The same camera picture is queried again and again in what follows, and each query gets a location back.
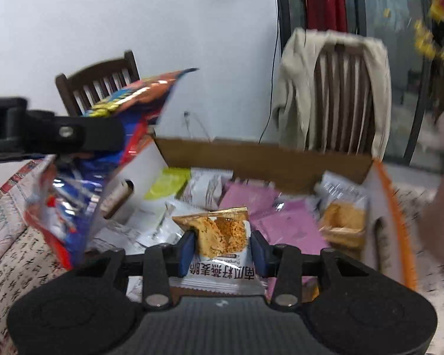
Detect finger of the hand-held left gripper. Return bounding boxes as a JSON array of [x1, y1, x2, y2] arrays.
[[26, 110, 125, 154]]

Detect dark wooden chair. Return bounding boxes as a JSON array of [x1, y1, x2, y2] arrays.
[[55, 50, 141, 117]]

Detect green white snack packet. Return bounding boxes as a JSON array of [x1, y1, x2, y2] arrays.
[[144, 168, 191, 200]]

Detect chair with beige cloth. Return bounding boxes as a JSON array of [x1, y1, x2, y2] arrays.
[[272, 28, 393, 159]]

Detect white silver snack packet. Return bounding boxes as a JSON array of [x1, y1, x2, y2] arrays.
[[181, 168, 234, 208]]

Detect black cable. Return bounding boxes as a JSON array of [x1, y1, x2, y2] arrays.
[[258, 5, 282, 145]]

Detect silver small snack packet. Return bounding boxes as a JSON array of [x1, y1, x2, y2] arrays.
[[314, 172, 369, 208]]

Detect pink glass vase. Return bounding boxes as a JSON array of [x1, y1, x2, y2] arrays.
[[418, 111, 444, 263]]

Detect brown slatted wooden chair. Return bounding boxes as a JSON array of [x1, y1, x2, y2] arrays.
[[314, 42, 374, 154]]

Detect red blue snack bag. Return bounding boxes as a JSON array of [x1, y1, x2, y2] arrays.
[[24, 67, 200, 270]]

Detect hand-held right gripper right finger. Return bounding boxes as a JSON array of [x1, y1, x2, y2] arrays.
[[251, 230, 371, 310]]

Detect red cardboard box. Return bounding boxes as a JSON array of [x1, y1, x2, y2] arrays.
[[85, 137, 419, 304]]

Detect yellow blossom branches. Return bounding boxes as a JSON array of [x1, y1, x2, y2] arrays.
[[396, 0, 444, 62]]

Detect orange crisp snack packet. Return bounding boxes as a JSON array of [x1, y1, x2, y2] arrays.
[[320, 201, 367, 245], [169, 207, 267, 296]]

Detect red hanging garment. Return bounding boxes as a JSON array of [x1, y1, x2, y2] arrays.
[[305, 0, 348, 32]]

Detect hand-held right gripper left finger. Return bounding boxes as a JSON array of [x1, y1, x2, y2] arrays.
[[76, 231, 197, 309]]

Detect pink snack packet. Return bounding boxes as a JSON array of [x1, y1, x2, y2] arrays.
[[218, 183, 278, 215], [250, 198, 330, 256]]

